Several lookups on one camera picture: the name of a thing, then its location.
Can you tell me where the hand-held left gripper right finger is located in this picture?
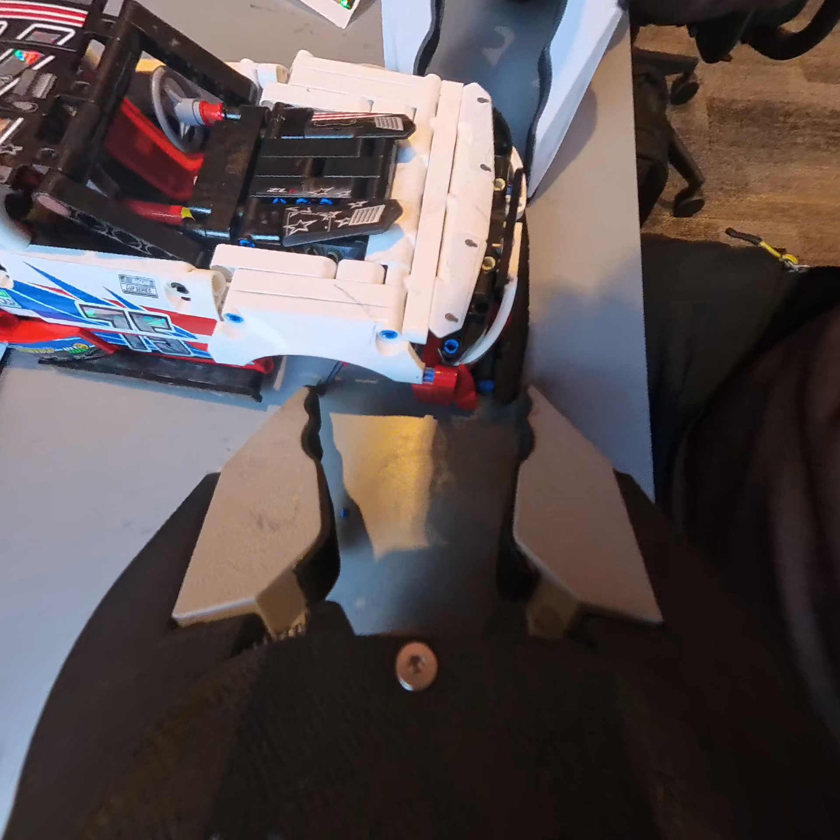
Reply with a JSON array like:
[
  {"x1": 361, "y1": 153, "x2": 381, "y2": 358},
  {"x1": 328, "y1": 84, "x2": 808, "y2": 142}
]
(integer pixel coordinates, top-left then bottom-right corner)
[{"x1": 514, "y1": 386, "x2": 664, "y2": 642}]

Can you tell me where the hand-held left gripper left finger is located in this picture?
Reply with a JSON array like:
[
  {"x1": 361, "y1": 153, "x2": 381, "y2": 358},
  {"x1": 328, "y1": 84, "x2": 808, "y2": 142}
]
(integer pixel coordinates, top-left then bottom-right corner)
[{"x1": 172, "y1": 386, "x2": 342, "y2": 642}]

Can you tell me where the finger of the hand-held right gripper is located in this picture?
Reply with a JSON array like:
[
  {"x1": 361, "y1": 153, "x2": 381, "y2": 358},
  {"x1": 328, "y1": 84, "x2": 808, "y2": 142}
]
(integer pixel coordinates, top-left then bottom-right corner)
[
  {"x1": 381, "y1": 0, "x2": 454, "y2": 78},
  {"x1": 525, "y1": 0, "x2": 627, "y2": 201}
]

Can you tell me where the white brick race car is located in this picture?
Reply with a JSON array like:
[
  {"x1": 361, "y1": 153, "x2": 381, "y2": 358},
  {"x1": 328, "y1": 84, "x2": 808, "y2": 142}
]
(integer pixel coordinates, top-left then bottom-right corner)
[{"x1": 0, "y1": 0, "x2": 529, "y2": 411}]

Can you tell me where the holographic sticker sheet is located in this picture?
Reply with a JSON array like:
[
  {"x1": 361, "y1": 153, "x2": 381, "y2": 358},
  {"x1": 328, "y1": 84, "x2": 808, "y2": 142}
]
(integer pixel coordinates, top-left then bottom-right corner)
[{"x1": 289, "y1": 0, "x2": 383, "y2": 30}]

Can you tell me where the person's brown garment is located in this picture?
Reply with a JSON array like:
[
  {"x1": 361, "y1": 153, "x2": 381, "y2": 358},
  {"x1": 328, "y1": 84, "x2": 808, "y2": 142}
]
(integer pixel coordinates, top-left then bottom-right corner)
[{"x1": 640, "y1": 233, "x2": 840, "y2": 840}]

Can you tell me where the yellow black cord pull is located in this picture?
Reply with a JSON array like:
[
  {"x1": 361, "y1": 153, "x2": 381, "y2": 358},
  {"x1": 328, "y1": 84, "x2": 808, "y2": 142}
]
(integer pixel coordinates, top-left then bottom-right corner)
[{"x1": 725, "y1": 226, "x2": 802, "y2": 271}]

